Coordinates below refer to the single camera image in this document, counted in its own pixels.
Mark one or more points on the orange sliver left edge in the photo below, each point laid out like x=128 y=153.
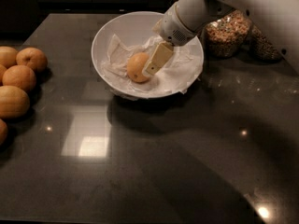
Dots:
x=2 y=71

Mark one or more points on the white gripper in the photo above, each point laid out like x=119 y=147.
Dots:
x=172 y=27

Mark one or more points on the large orange lower pile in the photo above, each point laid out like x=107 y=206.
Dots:
x=14 y=102

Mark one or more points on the glass jar of cereal middle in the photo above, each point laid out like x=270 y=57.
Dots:
x=224 y=37

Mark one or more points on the orange top row right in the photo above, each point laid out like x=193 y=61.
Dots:
x=33 y=58

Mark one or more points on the white paper towel in bowl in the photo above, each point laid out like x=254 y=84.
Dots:
x=177 y=75

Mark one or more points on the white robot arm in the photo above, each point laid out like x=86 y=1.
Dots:
x=278 y=20

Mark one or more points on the white bowl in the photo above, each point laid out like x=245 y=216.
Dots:
x=132 y=29

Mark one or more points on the glass jar of cereal right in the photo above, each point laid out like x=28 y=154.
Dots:
x=261 y=48

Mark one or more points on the orange bottom left edge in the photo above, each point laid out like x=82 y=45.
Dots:
x=3 y=132

